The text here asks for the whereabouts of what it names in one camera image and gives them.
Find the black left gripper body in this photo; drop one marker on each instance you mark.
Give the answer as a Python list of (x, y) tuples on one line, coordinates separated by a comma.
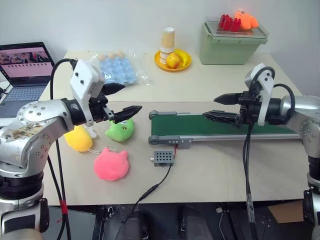
[(98, 110)]

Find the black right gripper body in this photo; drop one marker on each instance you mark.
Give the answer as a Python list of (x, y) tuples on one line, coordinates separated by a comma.
[(248, 105)]

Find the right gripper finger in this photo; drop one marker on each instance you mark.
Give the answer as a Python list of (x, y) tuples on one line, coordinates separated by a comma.
[(227, 99), (220, 116)]

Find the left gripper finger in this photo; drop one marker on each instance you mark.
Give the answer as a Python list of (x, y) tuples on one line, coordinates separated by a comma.
[(113, 88), (128, 112)]

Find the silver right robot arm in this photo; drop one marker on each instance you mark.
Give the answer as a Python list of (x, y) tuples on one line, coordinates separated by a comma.
[(307, 112)]

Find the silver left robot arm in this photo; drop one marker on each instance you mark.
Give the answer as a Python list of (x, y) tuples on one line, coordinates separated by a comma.
[(32, 117)]

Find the green conveyor belt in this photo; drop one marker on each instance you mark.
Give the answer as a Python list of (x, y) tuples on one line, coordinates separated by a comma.
[(175, 127)]

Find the green plush toy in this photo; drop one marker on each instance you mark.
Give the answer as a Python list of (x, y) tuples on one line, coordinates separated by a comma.
[(120, 133)]

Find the brown egg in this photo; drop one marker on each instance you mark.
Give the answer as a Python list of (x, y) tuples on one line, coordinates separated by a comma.
[(111, 55), (101, 57), (120, 53)]

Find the blue egg tray in bag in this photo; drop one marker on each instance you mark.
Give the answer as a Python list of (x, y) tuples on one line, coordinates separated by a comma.
[(143, 67)]

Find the yellow plush toy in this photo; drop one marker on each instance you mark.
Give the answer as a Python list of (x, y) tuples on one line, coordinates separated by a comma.
[(78, 140)]

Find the green storage bin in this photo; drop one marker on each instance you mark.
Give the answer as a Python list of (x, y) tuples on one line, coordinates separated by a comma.
[(225, 51)]

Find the yellow plate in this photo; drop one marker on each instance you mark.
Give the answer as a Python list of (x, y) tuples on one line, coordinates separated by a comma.
[(186, 65)]

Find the pink plush toy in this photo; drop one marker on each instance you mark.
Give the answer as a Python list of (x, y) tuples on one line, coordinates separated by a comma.
[(111, 166)]

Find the grey perforated control box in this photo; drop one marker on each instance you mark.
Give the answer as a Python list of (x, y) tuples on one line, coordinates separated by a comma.
[(162, 158)]

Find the white paper cup stack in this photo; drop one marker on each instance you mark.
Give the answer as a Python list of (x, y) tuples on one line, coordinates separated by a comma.
[(164, 56)]

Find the yellow banana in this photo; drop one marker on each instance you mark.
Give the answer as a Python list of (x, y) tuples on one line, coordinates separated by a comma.
[(184, 56)]

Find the orange yellow apple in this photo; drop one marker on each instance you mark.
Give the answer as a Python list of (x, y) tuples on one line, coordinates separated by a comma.
[(173, 61)]

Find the clear plastic lid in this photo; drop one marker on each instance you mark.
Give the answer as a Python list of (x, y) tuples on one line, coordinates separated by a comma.
[(260, 32)]

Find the red plastic toy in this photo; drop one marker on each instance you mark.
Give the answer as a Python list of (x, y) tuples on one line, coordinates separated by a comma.
[(228, 23)]

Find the orange plush toy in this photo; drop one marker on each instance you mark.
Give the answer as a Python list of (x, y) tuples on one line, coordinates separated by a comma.
[(246, 21)]

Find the open laptop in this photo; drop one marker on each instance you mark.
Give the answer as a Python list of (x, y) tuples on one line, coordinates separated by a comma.
[(25, 65)]

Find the dark rounded shape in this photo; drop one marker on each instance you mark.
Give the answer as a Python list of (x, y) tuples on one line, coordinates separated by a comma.
[(192, 223), (132, 226)]

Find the brown cardboard piece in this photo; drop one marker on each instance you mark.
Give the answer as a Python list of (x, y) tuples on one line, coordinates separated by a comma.
[(287, 212)]

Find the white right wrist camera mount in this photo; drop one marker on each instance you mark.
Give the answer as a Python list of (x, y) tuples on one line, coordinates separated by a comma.
[(266, 85)]

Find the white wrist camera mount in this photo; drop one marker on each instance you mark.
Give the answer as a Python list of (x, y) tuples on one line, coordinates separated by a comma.
[(266, 85), (85, 77)]

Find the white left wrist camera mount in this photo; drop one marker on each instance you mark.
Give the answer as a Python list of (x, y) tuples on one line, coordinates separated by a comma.
[(85, 77)]

